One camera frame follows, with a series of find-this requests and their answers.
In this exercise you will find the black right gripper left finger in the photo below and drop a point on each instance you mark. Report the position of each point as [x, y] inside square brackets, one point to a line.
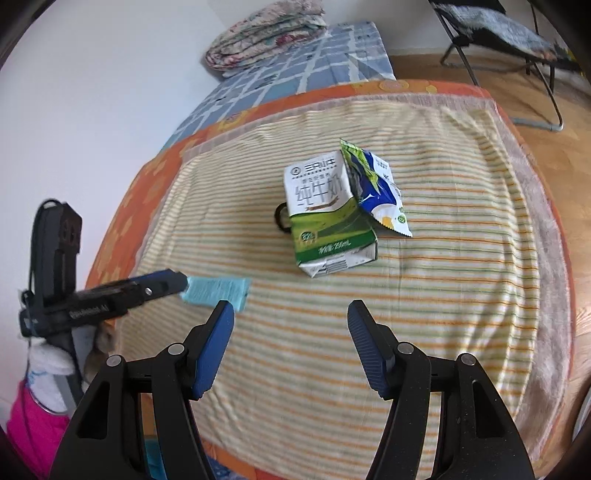
[106, 438]

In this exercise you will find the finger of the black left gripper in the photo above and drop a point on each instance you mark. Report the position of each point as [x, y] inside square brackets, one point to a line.
[159, 284]

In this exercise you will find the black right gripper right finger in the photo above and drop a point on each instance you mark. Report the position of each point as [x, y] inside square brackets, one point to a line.
[477, 437]

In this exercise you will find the light blue sachet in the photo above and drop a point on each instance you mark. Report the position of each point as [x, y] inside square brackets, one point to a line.
[203, 291]

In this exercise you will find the green white milk carton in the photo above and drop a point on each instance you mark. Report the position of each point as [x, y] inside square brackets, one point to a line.
[331, 234]

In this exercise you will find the orange floral bed sheet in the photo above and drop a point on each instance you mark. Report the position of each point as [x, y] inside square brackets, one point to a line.
[144, 200]

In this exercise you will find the striped cream blanket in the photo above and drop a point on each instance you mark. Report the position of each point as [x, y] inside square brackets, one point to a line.
[291, 397]

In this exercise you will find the blue green snack bag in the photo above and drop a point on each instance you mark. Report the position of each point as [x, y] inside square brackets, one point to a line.
[372, 183]

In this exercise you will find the folded floral quilt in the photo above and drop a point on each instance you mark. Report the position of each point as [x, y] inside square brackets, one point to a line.
[266, 33]

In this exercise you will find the blue plaid mattress sheet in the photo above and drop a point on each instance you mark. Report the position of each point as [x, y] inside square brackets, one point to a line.
[346, 53]

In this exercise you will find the black folding chair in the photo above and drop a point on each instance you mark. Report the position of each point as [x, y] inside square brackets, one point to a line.
[486, 24]

